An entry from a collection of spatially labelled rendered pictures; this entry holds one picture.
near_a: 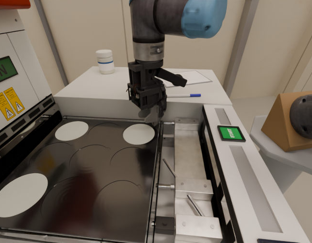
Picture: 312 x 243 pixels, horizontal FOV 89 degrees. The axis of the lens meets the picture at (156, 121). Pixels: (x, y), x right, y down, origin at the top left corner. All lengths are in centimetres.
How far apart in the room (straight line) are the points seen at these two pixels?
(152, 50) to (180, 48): 185
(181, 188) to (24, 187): 35
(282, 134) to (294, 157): 8
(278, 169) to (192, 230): 54
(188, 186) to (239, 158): 13
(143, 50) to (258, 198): 36
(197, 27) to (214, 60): 215
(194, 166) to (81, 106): 45
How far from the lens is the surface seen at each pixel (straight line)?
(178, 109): 56
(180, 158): 47
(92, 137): 53
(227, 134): 44
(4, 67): 57
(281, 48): 299
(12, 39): 60
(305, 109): 69
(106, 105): 60
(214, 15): 32
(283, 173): 82
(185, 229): 35
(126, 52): 214
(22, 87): 60
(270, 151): 69
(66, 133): 58
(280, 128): 71
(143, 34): 38
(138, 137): 50
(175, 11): 33
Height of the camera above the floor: 123
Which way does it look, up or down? 36 degrees down
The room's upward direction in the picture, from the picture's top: straight up
